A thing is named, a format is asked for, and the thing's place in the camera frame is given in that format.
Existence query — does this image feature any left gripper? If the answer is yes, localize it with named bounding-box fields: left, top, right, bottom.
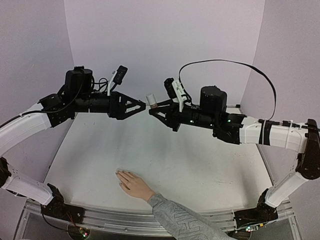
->
left=74, top=90, right=148, bottom=120

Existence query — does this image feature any green nail polish bottle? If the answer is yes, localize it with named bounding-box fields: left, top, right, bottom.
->
left=150, top=104, right=158, bottom=109

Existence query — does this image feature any grey sleeved forearm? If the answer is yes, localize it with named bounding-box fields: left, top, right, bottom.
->
left=147, top=193, right=232, bottom=240

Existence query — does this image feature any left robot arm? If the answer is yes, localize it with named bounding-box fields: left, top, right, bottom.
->
left=0, top=66, right=146, bottom=219

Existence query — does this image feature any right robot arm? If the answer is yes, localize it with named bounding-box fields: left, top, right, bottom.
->
left=146, top=86, right=320, bottom=208

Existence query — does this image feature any person's hand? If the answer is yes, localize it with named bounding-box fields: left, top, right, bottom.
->
left=115, top=170, right=156, bottom=202

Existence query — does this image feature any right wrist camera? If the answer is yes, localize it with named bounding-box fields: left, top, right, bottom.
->
left=164, top=78, right=191, bottom=113

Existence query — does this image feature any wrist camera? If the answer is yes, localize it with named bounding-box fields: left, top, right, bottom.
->
left=164, top=78, right=191, bottom=113
left=107, top=65, right=128, bottom=96

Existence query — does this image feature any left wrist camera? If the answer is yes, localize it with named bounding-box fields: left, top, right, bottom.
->
left=107, top=65, right=128, bottom=96

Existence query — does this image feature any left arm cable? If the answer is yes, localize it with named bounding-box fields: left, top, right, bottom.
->
left=0, top=72, right=111, bottom=128

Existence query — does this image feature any right camera cable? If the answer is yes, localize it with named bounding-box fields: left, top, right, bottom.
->
left=178, top=59, right=278, bottom=122

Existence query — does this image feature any aluminium front rail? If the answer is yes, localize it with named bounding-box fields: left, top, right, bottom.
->
left=14, top=199, right=302, bottom=240

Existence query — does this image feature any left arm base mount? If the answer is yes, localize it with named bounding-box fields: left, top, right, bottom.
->
left=41, top=196, right=85, bottom=225

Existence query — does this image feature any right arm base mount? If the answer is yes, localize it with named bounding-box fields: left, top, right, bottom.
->
left=234, top=202, right=278, bottom=230

